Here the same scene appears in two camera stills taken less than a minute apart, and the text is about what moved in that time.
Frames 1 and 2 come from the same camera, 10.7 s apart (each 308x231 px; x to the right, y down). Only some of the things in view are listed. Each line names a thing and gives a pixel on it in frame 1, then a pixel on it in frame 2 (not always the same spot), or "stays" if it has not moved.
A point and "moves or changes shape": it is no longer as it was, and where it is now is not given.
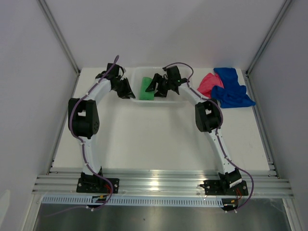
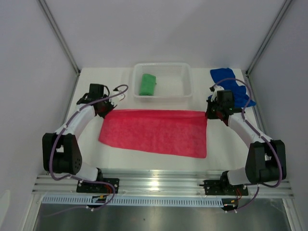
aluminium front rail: x=264 y=184 stays
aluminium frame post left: x=54 y=23 stays
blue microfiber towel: x=233 y=94 stays
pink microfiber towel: x=206 y=85 → x=182 y=133
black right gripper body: x=166 y=82 → x=212 y=111
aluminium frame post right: x=286 y=5 stays
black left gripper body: x=120 y=85 → x=107 y=107
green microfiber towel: x=146 y=95 moves or changes shape
